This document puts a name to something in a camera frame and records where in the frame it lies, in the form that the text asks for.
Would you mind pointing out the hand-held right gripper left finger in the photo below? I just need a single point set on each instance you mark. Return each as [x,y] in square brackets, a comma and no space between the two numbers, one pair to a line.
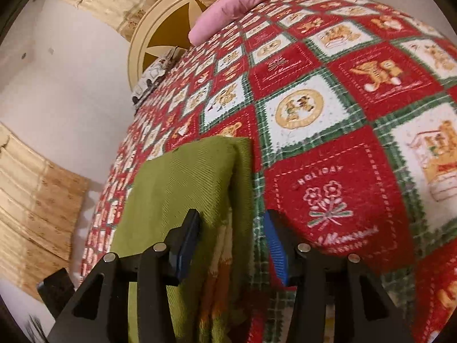
[185,246]

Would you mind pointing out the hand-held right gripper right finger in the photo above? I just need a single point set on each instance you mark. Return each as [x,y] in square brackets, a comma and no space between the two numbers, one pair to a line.
[276,250]

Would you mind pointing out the green striped knit sweater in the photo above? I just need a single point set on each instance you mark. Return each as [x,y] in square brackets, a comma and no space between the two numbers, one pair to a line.
[171,185]

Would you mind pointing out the red checkered printed blanket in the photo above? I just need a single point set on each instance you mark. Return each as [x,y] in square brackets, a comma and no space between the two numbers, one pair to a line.
[339,193]

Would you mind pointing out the black block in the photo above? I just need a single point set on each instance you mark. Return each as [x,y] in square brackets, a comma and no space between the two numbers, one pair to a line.
[57,291]

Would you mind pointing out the black and white patterned pillow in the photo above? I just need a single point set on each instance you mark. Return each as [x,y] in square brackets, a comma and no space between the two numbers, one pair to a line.
[153,75]

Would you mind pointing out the cream and brown headboard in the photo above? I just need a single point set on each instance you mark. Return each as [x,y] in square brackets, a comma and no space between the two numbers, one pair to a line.
[171,18]

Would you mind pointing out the pink pillow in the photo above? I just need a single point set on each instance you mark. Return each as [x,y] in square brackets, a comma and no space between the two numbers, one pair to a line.
[221,14]

